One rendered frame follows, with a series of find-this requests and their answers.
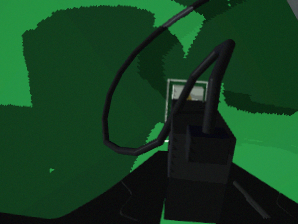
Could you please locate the green circuit board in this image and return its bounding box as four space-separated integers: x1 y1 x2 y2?
0 0 298 220

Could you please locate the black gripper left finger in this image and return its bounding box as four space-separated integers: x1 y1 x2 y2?
0 151 168 224

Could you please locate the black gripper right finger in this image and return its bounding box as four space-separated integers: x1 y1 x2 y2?
220 163 298 224

